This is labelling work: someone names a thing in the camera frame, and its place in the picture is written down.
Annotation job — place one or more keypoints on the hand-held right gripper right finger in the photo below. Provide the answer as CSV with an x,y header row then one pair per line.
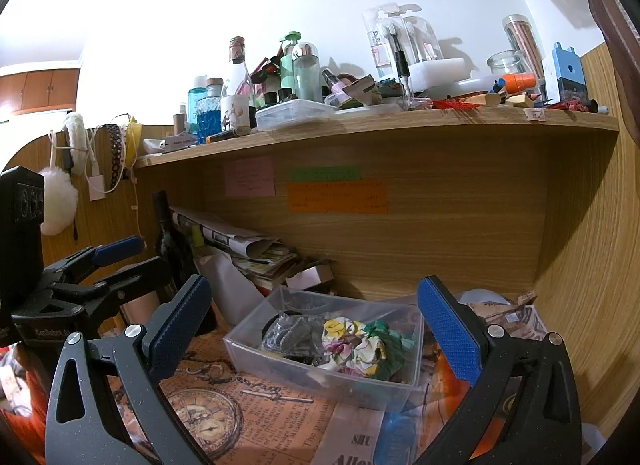
x,y
450,330

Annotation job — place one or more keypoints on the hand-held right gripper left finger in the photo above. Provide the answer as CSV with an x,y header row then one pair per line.
x,y
177,330

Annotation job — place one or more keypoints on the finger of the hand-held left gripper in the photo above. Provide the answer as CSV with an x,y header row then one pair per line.
x,y
120,247
142,272

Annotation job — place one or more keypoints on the green scrunchie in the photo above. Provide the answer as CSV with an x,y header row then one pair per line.
x,y
395,340

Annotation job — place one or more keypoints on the floral scrunchie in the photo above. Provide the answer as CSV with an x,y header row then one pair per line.
x,y
350,345

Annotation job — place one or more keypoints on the grey sequin scrunchie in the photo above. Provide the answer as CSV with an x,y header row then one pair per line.
x,y
290,336

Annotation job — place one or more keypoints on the clear plastic box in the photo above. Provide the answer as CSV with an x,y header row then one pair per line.
x,y
310,381

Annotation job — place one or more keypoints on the white plastic bottle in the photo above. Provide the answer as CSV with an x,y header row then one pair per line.
x,y
142,308

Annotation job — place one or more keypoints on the dark wine bottle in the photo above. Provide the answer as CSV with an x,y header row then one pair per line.
x,y
167,240

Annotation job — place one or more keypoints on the white pompom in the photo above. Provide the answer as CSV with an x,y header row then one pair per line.
x,y
57,200

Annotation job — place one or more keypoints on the white plastic bag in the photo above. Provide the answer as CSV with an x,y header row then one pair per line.
x,y
225,281

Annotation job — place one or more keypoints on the brown studded headband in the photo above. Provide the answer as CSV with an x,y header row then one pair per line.
x,y
116,150

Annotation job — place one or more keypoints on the yellow headband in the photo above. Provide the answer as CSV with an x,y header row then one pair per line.
x,y
134,142

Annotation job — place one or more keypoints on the stack of newspapers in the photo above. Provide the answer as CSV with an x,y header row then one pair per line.
x,y
245,245

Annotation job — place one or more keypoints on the white fuzzy headband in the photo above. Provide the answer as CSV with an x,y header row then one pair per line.
x,y
77,140

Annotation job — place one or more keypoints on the blue packet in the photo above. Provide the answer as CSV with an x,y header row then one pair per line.
x,y
397,437

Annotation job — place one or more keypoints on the white toy plane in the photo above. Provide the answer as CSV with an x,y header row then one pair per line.
x,y
177,142

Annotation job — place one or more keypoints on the vintage print paper mat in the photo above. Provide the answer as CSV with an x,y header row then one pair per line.
x,y
280,425

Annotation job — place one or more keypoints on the pink sticky note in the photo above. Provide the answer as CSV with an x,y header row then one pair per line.
x,y
249,176

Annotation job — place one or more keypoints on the small cardboard box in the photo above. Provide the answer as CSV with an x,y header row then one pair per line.
x,y
314,276

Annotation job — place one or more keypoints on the black marker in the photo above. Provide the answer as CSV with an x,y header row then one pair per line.
x,y
227,134

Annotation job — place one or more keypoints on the wooden cabinet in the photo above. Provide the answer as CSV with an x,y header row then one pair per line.
x,y
40,90

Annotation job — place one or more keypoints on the glass bottle with blue liquid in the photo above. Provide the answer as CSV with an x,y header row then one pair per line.
x,y
210,117

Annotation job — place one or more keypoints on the teal plastic bottle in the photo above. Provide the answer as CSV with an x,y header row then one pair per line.
x,y
196,100

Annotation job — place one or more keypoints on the orange sticky note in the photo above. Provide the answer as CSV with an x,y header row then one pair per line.
x,y
337,197

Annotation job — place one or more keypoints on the tall clear glass bottle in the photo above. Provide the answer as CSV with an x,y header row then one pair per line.
x,y
239,90

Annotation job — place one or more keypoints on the green sticky note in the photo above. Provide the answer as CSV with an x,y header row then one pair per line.
x,y
326,173

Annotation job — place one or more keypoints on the wooden shelf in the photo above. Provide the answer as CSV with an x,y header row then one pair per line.
x,y
375,129

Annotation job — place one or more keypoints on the clear lidded container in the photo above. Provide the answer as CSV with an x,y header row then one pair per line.
x,y
295,115

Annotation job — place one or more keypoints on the green pump bottle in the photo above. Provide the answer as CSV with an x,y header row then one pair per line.
x,y
287,72

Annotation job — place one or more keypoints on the frosted bottle with silver cap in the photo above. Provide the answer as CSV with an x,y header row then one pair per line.
x,y
307,75

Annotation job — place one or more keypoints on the white foam block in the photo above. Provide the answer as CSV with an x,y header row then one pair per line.
x,y
440,72

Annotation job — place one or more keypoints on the orange capped bottle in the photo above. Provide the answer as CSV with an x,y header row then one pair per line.
x,y
519,81

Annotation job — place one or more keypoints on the glass jar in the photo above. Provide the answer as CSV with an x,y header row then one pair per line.
x,y
507,65

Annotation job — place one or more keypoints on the blue pencil sharpener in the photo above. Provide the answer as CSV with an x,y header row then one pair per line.
x,y
570,75

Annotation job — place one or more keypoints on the toothbrush blister pack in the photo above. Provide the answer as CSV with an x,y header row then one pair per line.
x,y
400,40

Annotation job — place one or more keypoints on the clear tube of pencils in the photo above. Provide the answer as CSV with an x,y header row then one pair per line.
x,y
522,42

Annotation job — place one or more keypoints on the brown curtain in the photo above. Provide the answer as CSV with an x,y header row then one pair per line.
x,y
612,10

